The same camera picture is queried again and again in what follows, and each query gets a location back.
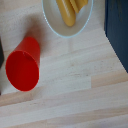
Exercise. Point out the dark blue book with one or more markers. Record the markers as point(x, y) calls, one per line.
point(117, 30)

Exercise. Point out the red plastic cup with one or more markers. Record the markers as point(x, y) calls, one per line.
point(24, 65)

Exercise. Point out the white round plate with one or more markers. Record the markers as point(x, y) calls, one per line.
point(55, 20)

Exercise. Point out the short yellow banana piece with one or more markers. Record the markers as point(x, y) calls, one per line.
point(75, 5)

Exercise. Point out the black fabric storage case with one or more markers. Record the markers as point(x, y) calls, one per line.
point(1, 55)

